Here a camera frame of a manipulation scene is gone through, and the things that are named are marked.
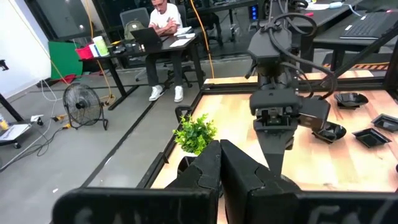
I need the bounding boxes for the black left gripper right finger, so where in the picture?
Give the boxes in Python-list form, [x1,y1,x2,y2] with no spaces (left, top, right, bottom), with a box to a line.
[220,139,301,224]

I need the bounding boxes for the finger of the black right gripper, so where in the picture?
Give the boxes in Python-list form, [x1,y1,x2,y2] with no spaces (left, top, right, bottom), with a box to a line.
[275,128,296,175]
[254,128,279,175]

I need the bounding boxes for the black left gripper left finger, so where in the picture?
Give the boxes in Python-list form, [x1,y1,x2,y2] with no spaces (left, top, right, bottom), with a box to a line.
[166,139,222,191]

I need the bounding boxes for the black square mini plate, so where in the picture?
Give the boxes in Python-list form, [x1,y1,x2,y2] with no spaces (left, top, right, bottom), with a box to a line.
[371,113,398,133]
[351,127,392,149]

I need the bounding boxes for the green plant in white pot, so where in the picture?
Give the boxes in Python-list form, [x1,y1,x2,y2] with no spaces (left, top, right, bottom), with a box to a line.
[172,113,218,157]

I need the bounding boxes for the person's foot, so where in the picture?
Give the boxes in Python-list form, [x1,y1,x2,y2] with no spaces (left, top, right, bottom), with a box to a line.
[174,85,185,103]
[148,84,165,102]

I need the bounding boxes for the black desk with keyboard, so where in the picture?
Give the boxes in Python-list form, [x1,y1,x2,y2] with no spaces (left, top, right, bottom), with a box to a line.
[312,8,398,74]

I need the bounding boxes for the black yellow striped mat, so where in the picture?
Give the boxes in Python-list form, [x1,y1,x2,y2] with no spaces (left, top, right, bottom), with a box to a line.
[322,52,392,72]

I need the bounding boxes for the black computer with blue lights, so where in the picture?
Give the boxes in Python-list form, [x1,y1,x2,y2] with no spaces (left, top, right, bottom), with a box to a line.
[248,3,261,21]

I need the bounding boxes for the black office chair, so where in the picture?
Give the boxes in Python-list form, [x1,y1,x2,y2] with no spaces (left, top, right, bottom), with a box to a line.
[161,67,195,90]

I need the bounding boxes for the person's leg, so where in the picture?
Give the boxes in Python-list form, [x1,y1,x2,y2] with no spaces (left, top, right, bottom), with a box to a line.
[144,52,164,88]
[170,49,185,88]

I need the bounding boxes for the black diagonal rig strut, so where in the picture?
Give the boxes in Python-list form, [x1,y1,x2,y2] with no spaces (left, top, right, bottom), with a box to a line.
[334,23,398,79]

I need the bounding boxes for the black desk base bar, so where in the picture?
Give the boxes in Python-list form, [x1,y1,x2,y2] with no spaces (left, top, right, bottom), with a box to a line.
[107,84,141,111]

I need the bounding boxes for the white paper sheet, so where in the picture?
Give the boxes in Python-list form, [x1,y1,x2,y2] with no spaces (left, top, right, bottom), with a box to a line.
[169,37,194,49]

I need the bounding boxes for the white paper stack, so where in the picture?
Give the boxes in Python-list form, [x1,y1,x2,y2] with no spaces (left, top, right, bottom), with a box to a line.
[174,26,196,38]

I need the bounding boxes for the black office desk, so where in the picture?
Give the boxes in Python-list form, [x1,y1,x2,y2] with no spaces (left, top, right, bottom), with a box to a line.
[79,30,206,111]

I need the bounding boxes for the black keyboard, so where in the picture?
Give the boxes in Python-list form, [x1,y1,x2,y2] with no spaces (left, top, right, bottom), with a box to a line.
[338,11,398,40]

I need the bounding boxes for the person's upper body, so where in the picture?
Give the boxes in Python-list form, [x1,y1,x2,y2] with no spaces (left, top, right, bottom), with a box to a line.
[148,0,184,37]

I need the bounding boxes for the black floor fan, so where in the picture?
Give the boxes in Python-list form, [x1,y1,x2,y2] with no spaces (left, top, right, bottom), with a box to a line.
[62,82,109,131]

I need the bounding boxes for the black laptop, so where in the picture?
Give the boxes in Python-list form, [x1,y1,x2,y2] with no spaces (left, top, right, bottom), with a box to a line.
[129,27,164,52]

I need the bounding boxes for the yellow black power plug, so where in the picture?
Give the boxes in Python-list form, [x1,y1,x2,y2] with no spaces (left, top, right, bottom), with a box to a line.
[51,113,73,131]

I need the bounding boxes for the green backpack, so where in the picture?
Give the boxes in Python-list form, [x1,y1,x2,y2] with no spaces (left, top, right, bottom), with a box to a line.
[123,20,146,41]

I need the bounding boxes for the pale green cup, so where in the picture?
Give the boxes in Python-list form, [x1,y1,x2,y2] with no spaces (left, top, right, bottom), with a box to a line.
[92,35,110,57]

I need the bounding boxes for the small white box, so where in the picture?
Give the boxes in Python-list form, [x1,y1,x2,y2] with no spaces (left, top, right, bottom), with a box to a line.
[88,43,100,58]

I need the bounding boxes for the grey office chair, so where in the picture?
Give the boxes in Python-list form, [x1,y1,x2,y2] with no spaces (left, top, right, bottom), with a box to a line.
[119,7,150,30]

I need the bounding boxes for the red floor object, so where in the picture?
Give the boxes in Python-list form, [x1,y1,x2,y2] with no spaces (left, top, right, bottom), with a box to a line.
[58,73,78,85]

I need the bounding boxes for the small red object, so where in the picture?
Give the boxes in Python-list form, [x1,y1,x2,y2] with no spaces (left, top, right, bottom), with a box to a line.
[75,45,95,60]

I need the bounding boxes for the green panel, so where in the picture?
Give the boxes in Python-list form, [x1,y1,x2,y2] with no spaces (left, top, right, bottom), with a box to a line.
[48,40,84,80]

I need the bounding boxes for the white paper on cart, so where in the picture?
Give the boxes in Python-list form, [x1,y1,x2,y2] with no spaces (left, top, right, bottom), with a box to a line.
[0,122,33,147]

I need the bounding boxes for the black tripod leg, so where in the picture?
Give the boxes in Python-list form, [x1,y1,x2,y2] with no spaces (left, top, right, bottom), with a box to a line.
[0,92,25,123]

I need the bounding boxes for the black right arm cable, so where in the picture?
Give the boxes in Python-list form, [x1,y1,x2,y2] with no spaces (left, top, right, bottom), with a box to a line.
[267,12,339,101]

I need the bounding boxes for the black frame handle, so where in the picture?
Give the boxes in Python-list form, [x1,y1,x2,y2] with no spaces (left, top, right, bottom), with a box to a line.
[174,105,194,124]

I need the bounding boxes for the yellow extension cord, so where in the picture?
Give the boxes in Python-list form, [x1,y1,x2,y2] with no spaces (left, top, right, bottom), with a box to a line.
[190,0,216,79]

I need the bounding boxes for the grey floor cable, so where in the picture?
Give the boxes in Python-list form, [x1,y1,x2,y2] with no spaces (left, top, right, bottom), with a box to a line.
[0,79,74,172]

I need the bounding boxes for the yellow hanging cord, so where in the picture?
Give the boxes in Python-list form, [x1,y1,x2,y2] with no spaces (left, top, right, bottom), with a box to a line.
[83,0,116,106]

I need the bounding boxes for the large black wall screen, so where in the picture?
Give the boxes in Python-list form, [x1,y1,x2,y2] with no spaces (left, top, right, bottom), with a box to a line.
[24,0,104,42]

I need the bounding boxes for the thin yellow string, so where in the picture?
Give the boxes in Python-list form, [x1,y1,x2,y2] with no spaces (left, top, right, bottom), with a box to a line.
[7,0,70,85]

